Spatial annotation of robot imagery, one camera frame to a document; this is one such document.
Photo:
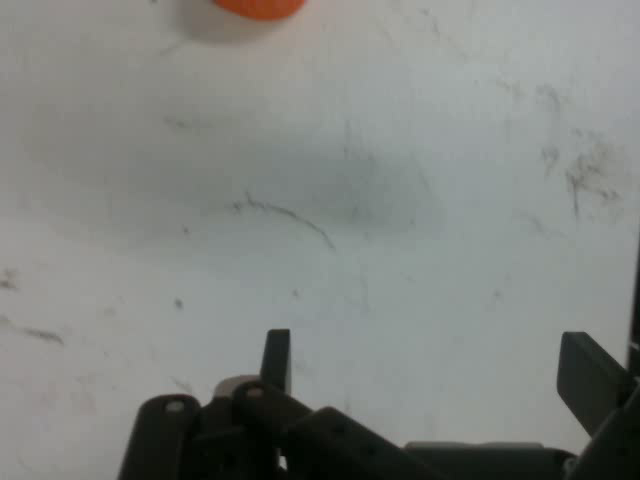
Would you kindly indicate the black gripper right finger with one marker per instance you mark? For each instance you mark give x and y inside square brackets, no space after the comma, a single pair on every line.
[592,382]

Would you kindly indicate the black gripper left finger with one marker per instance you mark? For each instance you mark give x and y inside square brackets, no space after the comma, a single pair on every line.
[260,415]

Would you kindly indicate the orange toy tangerine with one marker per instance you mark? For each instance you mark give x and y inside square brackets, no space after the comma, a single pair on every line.
[260,7]

